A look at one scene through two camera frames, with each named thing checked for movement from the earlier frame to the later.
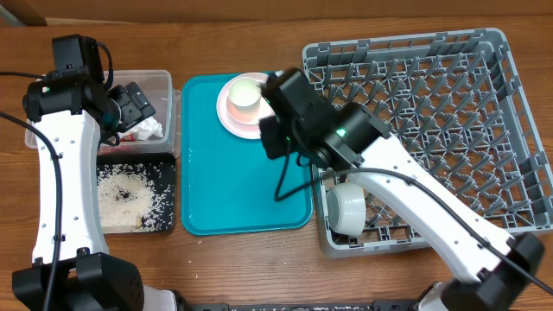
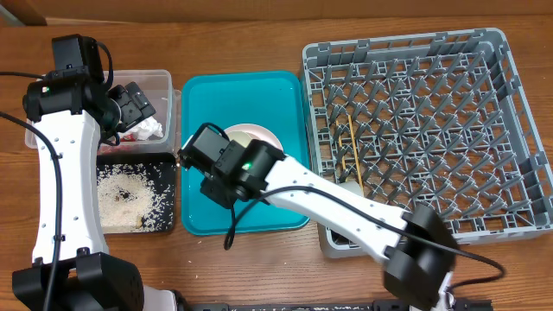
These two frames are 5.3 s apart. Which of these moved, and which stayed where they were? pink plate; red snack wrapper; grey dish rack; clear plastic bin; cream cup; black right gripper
Moved: cream cup; black right gripper; pink plate
Stayed: clear plastic bin; red snack wrapper; grey dish rack
